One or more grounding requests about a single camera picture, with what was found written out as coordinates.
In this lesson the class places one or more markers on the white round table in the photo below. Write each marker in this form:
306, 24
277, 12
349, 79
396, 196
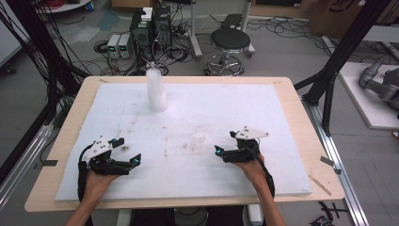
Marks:
67, 7

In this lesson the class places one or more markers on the small grey tape piece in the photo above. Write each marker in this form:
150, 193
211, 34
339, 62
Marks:
337, 171

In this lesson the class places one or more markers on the grey metal desk leg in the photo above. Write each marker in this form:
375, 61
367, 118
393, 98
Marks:
247, 12
195, 40

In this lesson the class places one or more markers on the aluminium floor rail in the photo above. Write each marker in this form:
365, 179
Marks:
28, 153
342, 185

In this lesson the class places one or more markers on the beige tape piece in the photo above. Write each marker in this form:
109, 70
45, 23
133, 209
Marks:
104, 81

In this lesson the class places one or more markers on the small white box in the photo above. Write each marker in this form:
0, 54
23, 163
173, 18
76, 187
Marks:
146, 14

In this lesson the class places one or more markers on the person's left leg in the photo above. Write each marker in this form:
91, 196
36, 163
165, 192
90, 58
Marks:
153, 218

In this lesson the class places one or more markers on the black round stool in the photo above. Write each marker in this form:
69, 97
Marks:
230, 39

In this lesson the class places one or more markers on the person's right leg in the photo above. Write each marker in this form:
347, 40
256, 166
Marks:
224, 216

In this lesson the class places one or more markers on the brown cardboard box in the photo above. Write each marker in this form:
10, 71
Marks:
332, 19

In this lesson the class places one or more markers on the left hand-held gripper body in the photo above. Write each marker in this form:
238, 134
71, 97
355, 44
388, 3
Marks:
97, 149

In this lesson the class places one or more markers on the grey tape strip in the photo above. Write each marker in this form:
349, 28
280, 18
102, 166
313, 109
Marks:
327, 161
50, 162

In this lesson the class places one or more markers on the white floor board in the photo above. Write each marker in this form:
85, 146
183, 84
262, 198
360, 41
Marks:
363, 100

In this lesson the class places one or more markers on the white panel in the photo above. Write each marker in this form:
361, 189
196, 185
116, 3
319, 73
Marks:
7, 40

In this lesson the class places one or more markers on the white plastic bottle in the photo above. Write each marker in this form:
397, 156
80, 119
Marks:
156, 92

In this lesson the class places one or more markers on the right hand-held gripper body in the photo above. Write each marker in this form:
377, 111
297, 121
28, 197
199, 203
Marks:
249, 134

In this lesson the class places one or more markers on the black metal frame post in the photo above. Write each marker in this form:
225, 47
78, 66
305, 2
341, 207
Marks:
34, 31
345, 47

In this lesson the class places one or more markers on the flat black device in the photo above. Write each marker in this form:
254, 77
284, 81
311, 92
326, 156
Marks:
232, 20

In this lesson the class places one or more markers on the white foam mat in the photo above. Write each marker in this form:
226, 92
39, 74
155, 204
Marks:
188, 125

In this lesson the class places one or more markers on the blue tape roll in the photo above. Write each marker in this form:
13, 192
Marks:
90, 6

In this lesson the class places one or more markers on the black computer tower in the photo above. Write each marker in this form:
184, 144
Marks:
162, 28
141, 34

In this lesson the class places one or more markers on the person's leg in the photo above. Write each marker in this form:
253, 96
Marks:
153, 218
224, 216

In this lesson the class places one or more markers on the person's left hand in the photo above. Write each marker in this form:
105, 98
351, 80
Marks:
100, 185

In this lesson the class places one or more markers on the person's right hand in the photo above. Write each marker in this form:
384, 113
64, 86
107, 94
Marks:
254, 171

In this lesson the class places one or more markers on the grey bench power supply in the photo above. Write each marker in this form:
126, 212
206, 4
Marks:
113, 47
124, 47

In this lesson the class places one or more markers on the black floor bracket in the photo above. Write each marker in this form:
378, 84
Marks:
332, 209

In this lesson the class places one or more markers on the white table leg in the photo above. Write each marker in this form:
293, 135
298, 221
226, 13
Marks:
124, 217
254, 214

